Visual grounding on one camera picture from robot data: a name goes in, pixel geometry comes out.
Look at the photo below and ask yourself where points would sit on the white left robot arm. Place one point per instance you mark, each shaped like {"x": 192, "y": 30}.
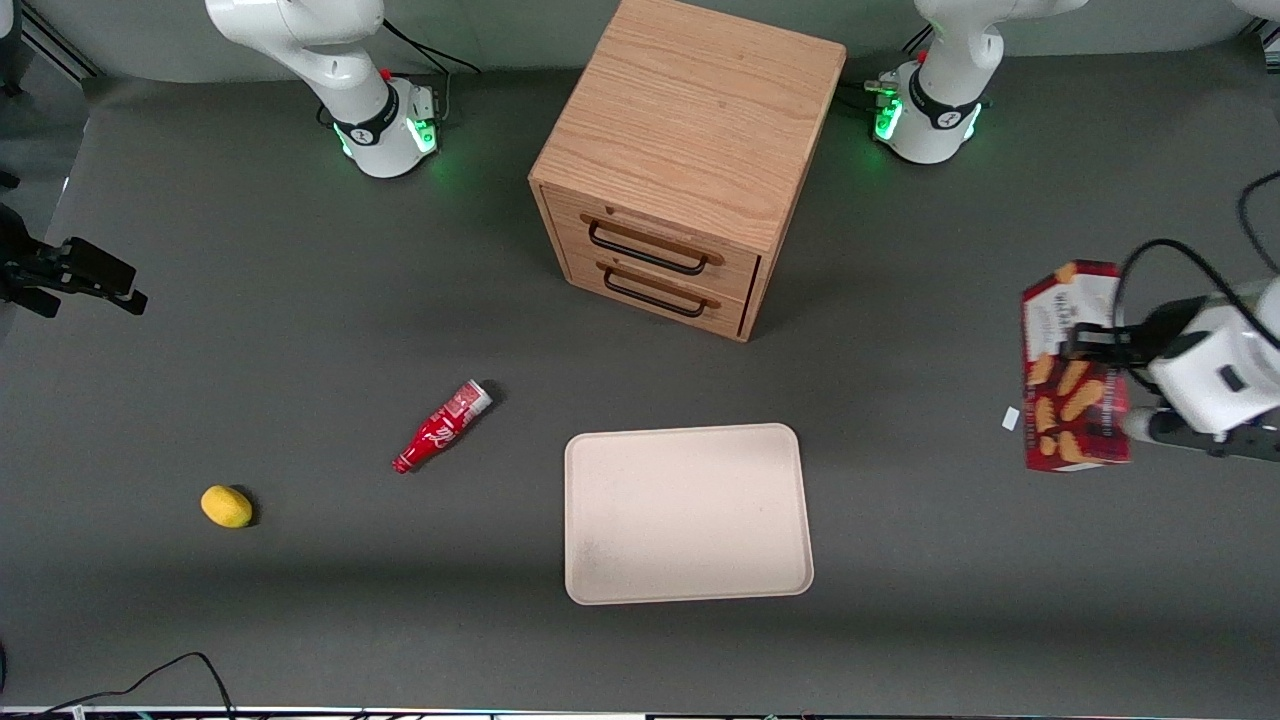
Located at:
{"x": 940, "y": 90}

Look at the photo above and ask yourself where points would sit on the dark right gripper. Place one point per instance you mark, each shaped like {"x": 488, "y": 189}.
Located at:
{"x": 22, "y": 267}

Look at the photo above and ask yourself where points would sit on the red cookie box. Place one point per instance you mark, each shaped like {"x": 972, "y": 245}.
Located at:
{"x": 1075, "y": 410}

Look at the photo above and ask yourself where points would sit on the wooden drawer cabinet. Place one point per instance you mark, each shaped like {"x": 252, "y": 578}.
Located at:
{"x": 690, "y": 120}

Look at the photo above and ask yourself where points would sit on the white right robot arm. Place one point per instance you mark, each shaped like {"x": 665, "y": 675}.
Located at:
{"x": 345, "y": 70}

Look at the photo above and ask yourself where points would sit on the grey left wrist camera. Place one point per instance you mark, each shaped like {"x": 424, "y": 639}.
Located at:
{"x": 1190, "y": 432}

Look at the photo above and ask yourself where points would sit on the small white paper scrap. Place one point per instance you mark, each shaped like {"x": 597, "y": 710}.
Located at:
{"x": 1010, "y": 419}

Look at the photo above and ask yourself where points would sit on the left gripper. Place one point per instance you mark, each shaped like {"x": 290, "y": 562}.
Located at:
{"x": 1160, "y": 332}

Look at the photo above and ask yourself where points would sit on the yellow lemon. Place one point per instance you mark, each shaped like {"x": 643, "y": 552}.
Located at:
{"x": 226, "y": 506}

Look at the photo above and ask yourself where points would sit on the wooden drawer front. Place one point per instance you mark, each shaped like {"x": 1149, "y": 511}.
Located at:
{"x": 590, "y": 280}
{"x": 745, "y": 272}

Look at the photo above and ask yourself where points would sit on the beige rectangular tray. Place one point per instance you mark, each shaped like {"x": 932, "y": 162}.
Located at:
{"x": 685, "y": 515}

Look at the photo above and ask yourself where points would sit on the red cola bottle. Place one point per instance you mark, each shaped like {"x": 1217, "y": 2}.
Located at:
{"x": 438, "y": 430}

